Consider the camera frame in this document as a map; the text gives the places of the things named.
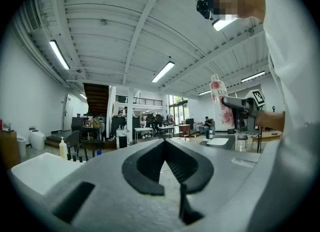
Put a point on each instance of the white square column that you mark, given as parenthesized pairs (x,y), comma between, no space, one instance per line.
(130,115)

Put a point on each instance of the fluorescent ceiling light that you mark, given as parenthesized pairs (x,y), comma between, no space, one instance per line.
(163,72)
(205,92)
(222,23)
(253,76)
(59,54)
(83,96)

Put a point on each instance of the white door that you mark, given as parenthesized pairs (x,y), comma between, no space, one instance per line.
(68,113)

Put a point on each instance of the pink floral bottle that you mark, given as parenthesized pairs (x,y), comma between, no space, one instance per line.
(221,115)

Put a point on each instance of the person's white shirt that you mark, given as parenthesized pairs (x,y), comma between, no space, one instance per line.
(292,50)

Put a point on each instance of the grey chair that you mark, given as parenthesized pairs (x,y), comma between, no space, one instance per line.
(73,138)

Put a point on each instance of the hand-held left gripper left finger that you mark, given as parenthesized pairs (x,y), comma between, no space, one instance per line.
(140,176)

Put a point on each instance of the wooden cabinet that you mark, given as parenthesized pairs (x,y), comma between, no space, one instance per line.
(8,148)

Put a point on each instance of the black mezzanine railing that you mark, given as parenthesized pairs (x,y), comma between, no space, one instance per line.
(147,100)

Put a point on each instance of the marbled white cabinet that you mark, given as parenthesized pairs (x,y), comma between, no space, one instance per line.
(122,138)

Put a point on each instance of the small wooden side table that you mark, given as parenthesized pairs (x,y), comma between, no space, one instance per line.
(184,129)

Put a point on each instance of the white metal table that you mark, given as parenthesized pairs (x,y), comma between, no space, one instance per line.
(166,127)
(143,129)

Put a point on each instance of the brown wooden staircase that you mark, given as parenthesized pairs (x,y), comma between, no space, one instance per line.
(96,98)

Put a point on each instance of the black head-mounted camera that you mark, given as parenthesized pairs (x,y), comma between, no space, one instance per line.
(203,6)

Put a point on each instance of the person's right forearm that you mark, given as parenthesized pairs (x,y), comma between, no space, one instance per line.
(271,120)

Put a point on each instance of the large glass window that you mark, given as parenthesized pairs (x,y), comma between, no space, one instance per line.
(178,110)

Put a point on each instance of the yellow pump soap bottle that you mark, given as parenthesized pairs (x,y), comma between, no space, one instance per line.
(63,149)

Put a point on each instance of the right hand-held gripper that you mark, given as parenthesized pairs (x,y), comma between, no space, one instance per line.
(255,102)

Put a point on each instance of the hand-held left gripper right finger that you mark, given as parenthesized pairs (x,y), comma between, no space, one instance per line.
(197,173)

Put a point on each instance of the round wooden table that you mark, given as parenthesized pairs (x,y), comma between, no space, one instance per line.
(267,135)

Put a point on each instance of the white toilet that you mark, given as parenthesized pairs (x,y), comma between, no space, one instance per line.
(37,139)

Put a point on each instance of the black desk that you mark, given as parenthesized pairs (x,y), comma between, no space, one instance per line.
(91,128)

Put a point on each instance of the dark counter with white basin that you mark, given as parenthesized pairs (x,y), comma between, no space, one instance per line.
(217,141)

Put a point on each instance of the black stool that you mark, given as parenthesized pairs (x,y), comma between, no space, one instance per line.
(242,137)

